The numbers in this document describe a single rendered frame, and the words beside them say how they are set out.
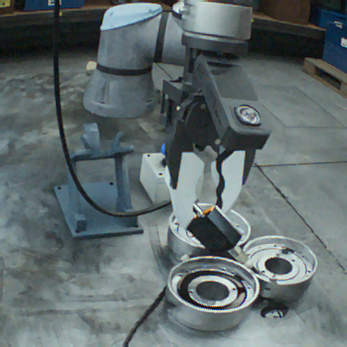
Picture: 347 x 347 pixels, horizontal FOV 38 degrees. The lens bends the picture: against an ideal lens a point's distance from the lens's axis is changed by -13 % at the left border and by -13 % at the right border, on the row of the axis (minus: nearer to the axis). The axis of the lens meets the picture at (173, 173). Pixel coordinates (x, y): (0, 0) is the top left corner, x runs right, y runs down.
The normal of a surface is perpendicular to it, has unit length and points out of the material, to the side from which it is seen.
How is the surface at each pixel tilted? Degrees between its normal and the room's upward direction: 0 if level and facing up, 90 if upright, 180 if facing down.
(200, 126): 82
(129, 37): 90
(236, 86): 23
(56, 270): 0
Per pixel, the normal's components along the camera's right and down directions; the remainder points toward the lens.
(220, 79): 0.27, -0.62
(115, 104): -0.04, 0.18
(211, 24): -0.22, 0.33
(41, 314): 0.13, -0.87
